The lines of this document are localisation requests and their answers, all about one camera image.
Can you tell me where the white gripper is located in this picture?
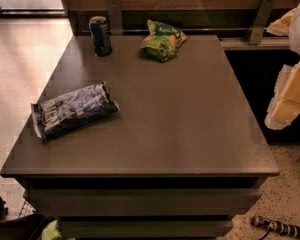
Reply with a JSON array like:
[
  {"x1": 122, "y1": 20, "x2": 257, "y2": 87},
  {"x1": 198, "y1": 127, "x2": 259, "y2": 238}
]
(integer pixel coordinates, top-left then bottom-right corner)
[{"x1": 264, "y1": 3, "x2": 300, "y2": 130}]

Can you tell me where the blue chip bag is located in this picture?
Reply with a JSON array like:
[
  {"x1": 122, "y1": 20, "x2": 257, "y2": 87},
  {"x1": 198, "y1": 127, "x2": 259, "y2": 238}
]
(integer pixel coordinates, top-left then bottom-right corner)
[{"x1": 31, "y1": 82, "x2": 119, "y2": 141}]

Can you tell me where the green chip bag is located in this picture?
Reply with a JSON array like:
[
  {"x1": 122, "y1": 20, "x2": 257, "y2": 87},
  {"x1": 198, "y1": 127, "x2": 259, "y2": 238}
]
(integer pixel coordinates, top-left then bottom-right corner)
[{"x1": 140, "y1": 19, "x2": 187, "y2": 62}]

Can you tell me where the green bag on floor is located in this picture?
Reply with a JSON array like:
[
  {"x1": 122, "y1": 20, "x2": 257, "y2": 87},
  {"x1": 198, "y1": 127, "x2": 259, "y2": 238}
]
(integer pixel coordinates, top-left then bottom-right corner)
[{"x1": 41, "y1": 220, "x2": 62, "y2": 240}]

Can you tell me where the dark grey drawer cabinet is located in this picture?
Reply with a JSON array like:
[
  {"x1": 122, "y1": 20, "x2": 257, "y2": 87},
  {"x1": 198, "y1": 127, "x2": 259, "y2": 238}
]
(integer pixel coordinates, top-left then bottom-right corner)
[{"x1": 1, "y1": 36, "x2": 279, "y2": 240}]

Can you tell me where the dark blue soda can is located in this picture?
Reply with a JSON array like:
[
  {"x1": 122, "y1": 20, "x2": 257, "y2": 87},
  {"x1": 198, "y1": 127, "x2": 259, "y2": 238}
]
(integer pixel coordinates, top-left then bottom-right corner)
[{"x1": 89, "y1": 16, "x2": 112, "y2": 56}]

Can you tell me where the dark brown chair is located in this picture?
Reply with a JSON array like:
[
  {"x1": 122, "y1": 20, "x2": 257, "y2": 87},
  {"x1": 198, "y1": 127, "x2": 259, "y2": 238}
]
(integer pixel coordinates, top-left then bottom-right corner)
[{"x1": 0, "y1": 214, "x2": 48, "y2": 240}]

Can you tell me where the right metal wall bracket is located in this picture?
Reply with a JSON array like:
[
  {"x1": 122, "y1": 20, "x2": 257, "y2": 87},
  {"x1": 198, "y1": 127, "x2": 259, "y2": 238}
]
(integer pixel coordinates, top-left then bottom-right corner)
[{"x1": 246, "y1": 0, "x2": 276, "y2": 45}]

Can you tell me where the metal wall bracket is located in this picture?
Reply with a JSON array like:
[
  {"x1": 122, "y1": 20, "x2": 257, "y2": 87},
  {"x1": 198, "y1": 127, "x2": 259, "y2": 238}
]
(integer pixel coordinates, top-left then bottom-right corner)
[
  {"x1": 106, "y1": 0, "x2": 123, "y2": 35},
  {"x1": 246, "y1": 0, "x2": 276, "y2": 45}
]

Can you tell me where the black white striped handle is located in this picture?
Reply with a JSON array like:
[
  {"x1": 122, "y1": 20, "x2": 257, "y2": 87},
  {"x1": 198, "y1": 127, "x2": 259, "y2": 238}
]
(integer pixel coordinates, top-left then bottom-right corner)
[{"x1": 250, "y1": 215, "x2": 300, "y2": 239}]

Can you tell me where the left metal wall bracket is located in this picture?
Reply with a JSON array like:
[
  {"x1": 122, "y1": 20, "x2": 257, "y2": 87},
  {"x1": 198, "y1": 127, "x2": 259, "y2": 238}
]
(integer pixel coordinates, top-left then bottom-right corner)
[{"x1": 106, "y1": 0, "x2": 123, "y2": 35}]

